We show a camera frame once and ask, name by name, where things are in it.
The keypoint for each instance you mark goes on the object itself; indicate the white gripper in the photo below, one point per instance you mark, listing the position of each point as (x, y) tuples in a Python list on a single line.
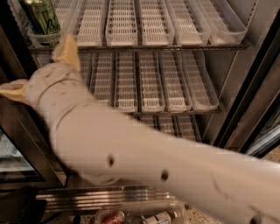
[(53, 83)]

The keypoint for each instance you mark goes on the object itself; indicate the green drink can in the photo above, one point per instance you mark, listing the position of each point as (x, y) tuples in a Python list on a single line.
[(43, 20)]

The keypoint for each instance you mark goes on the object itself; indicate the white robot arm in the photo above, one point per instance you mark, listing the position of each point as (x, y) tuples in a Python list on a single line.
[(97, 140)]

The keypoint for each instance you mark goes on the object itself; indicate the middle shelf tray two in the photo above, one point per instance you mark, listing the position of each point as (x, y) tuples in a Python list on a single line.
[(85, 67)]

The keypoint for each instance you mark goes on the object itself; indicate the shelf tray two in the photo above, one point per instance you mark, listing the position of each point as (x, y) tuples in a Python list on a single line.
[(85, 67), (88, 21)]

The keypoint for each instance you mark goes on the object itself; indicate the middle shelf tray three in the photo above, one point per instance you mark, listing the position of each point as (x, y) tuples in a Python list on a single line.
[(102, 77)]

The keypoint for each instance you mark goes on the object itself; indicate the shelf tray three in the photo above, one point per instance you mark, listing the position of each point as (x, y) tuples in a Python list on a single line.
[(102, 77), (121, 28)]

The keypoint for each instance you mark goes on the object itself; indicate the top shelf tray one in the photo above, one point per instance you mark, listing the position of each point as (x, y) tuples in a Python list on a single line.
[(64, 10)]

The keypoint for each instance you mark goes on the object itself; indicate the top shelf tray two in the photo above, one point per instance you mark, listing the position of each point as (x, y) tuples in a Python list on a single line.
[(88, 21)]

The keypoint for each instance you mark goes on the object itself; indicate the middle shelf tray four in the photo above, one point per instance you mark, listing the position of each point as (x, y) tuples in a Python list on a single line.
[(125, 82)]

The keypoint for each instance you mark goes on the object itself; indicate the shelf tray four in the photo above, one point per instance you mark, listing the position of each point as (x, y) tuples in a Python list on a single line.
[(155, 23), (125, 82)]

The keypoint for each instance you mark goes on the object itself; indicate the top shelf tray three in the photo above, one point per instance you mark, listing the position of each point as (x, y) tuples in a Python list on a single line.
[(121, 28)]

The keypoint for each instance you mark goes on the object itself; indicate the middle shelf tray five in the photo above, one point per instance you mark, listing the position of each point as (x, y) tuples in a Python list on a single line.
[(150, 83)]

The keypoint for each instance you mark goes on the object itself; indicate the shelf tray five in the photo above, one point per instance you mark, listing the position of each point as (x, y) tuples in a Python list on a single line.
[(150, 83), (190, 25)]

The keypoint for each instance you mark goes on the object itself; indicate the top shelf tray four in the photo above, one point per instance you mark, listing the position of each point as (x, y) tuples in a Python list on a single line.
[(155, 23)]

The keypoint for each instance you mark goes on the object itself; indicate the middle shelf tray six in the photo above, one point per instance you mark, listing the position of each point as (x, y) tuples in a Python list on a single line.
[(174, 86)]

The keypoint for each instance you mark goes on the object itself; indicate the shelf tray six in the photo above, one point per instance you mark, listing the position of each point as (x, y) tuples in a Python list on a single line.
[(174, 86), (226, 27)]

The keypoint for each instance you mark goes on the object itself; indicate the top shelf tray five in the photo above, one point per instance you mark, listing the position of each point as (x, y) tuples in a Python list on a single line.
[(190, 25)]

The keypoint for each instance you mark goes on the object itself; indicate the middle shelf tray seven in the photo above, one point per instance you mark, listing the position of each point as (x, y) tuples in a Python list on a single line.
[(198, 81)]

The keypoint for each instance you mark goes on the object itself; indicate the red can in bin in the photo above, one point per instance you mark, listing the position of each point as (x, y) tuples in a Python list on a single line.
[(117, 217)]

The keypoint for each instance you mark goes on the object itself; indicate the top shelf tray six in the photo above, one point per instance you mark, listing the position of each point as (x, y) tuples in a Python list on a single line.
[(226, 27)]

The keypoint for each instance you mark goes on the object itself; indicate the fridge glass door right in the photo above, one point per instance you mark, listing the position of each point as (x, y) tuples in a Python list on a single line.
[(251, 126)]

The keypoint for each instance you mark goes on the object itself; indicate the white bottle in bin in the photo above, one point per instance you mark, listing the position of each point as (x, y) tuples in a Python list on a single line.
[(165, 217)]

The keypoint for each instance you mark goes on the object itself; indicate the clear plastic floor bin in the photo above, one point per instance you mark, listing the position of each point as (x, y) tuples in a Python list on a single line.
[(136, 210)]

